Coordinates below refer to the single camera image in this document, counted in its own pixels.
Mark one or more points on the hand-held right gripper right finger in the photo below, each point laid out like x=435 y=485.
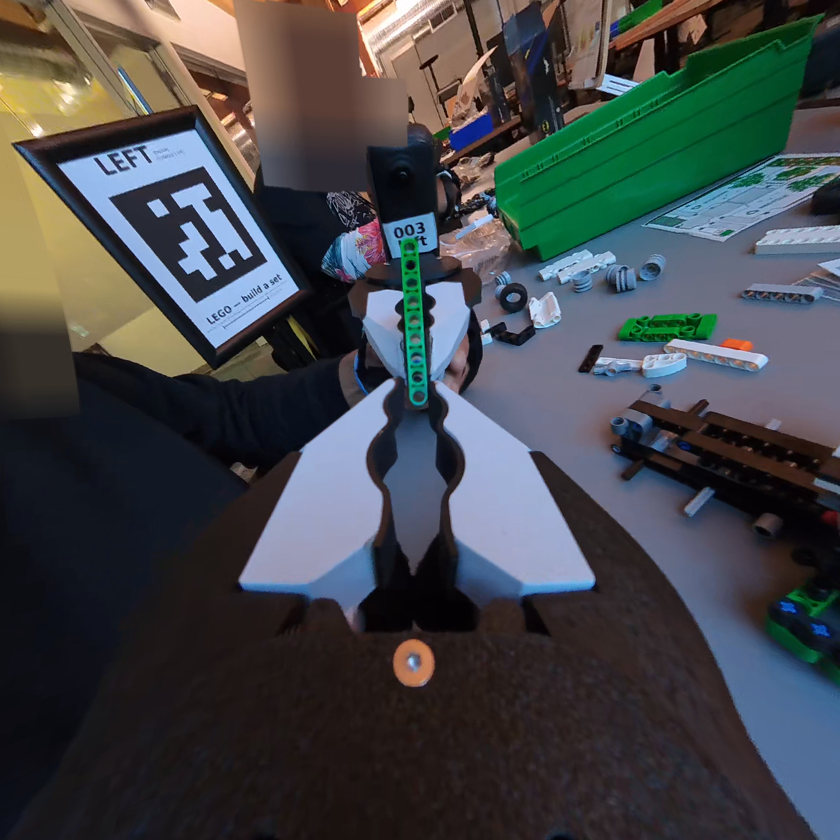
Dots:
x=518 y=518

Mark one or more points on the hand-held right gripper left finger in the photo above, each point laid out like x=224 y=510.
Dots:
x=315 y=512

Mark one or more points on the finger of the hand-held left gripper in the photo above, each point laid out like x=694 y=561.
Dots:
x=380 y=328
x=451 y=321

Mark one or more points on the green lego beam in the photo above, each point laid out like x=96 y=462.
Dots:
x=407 y=328

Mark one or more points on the person's left forearm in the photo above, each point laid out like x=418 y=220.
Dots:
x=229 y=407

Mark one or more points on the small white lego piece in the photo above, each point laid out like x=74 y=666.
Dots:
x=487 y=333

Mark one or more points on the black lego tyre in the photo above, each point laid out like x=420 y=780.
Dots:
x=502 y=298

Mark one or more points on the black L-shaped lego beam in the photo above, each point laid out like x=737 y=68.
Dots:
x=518 y=338

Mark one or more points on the short white lego beam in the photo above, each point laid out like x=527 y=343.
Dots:
x=476 y=226

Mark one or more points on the white curved lego panel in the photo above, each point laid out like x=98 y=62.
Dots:
x=544 y=310

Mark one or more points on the white lego connector beam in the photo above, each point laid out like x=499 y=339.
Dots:
x=594 y=262
x=564 y=266

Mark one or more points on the black lego plate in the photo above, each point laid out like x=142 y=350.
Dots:
x=590 y=358

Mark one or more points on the white lego axle connector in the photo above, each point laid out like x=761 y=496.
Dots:
x=613 y=367

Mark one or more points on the white rounded lego beam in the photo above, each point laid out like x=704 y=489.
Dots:
x=653 y=371

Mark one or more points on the partly built lego truck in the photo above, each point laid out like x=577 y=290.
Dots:
x=722 y=453

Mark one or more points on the long white lego beam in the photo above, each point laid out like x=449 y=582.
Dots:
x=715 y=354

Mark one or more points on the orange lego piece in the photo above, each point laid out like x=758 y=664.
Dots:
x=736 y=344

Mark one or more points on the grey lego beam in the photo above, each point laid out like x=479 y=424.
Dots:
x=781 y=292

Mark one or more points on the white lego brick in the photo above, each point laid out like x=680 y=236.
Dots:
x=800 y=239

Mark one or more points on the clear plastic bags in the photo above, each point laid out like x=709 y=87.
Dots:
x=472 y=256

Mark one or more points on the blue storage bin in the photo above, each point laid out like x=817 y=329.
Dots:
x=471 y=134

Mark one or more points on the dark bat logo box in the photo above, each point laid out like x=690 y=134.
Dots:
x=531 y=79

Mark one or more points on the framed marker sign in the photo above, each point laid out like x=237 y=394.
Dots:
x=197 y=216

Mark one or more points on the person's black clothed body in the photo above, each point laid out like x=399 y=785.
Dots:
x=98 y=590

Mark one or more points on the green storage bin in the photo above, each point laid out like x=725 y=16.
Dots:
x=623 y=164

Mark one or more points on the green white sticker sheet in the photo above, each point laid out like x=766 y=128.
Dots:
x=735 y=203

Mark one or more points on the green lego frame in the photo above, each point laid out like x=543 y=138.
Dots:
x=627 y=327

